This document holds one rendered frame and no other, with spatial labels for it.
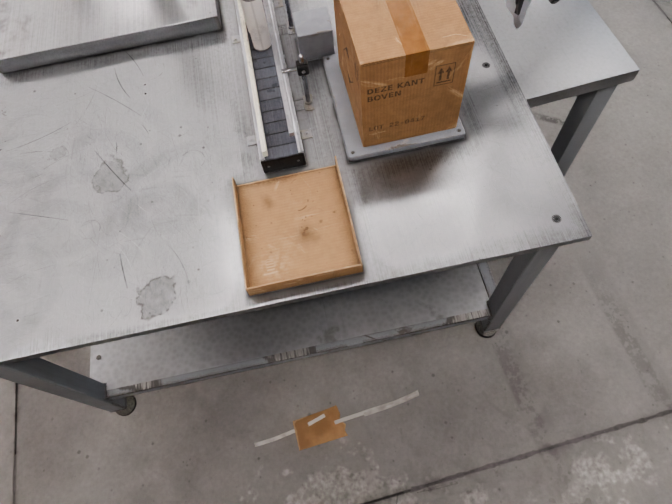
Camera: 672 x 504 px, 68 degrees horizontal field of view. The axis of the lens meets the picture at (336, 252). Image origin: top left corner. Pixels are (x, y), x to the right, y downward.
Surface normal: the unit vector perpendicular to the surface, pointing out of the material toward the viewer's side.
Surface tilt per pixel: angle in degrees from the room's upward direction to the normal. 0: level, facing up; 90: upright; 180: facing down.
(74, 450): 0
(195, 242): 0
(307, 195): 0
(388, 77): 90
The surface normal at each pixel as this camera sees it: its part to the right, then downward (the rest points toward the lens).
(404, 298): -0.08, -0.44
